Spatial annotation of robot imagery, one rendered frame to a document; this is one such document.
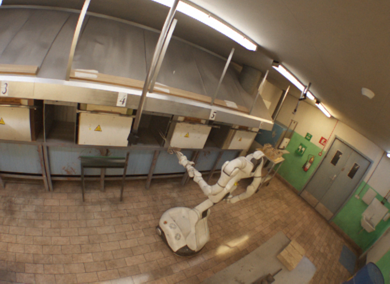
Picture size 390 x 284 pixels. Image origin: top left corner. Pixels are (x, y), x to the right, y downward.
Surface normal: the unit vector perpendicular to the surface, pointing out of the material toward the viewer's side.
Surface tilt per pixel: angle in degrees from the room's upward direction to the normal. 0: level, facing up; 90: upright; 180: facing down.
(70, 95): 80
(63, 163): 90
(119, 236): 0
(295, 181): 90
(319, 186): 90
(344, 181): 90
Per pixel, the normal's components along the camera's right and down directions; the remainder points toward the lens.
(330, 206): -0.80, -0.06
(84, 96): 0.55, 0.34
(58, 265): 0.34, -0.86
